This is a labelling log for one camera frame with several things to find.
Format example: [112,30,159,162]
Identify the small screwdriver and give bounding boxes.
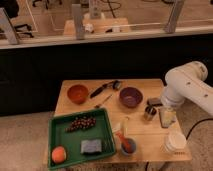
[94,94,113,108]

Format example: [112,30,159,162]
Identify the orange fruit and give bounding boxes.
[51,146,66,164]

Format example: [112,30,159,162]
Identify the grey-blue sponge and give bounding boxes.
[81,139,102,154]

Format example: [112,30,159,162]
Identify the black-handled dish brush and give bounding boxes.
[90,80,121,98]

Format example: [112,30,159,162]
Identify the orange bowl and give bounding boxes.
[67,84,89,104]

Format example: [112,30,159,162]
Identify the bunch of dark grapes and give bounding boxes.
[65,117,96,132]

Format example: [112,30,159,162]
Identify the small grey-blue cup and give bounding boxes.
[121,138,136,156]

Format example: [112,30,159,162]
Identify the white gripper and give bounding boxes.
[159,107,176,128]

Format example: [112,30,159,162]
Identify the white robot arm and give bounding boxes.
[159,61,213,128]

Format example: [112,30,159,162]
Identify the green plastic tray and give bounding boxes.
[48,108,116,170]

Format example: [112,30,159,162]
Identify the black cable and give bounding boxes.
[186,117,213,140]

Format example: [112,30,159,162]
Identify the small metal can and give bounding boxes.
[144,106,157,121]

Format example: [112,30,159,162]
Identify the wooden background table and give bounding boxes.
[63,18,131,36]

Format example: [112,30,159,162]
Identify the dark grey block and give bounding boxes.
[147,98,162,107]

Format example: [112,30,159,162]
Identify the white plastic cup stack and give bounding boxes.
[163,131,187,153]

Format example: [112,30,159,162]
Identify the purple bowl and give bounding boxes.
[119,87,143,108]

